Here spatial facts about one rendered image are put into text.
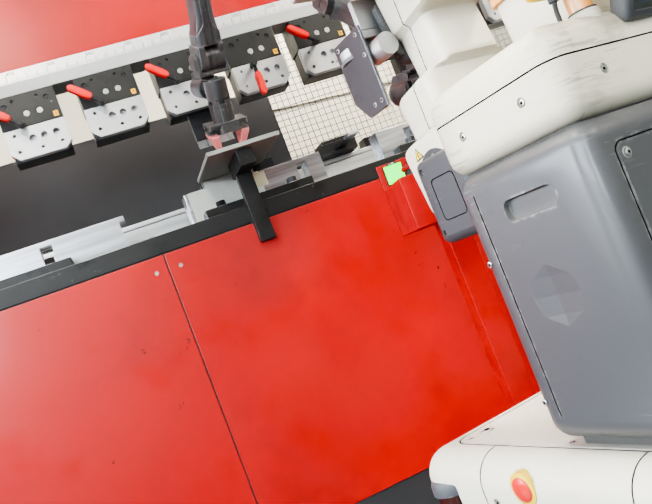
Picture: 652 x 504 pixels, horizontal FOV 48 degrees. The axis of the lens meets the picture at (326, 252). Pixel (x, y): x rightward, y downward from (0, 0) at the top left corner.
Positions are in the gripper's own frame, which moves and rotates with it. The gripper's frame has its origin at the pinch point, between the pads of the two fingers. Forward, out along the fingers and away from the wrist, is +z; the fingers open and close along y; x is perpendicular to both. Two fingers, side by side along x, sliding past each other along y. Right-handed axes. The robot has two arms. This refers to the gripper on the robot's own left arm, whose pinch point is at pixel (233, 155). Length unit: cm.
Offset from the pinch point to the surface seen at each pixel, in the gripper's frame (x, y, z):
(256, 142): 15.4, -2.6, -5.1
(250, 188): 10.2, 0.3, 6.7
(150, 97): -273, -23, 20
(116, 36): -24.5, 16.5, -32.8
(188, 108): -13.3, 5.4, -12.0
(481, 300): 51, -35, 36
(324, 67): -13.2, -34.4, -12.9
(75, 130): -260, 25, 26
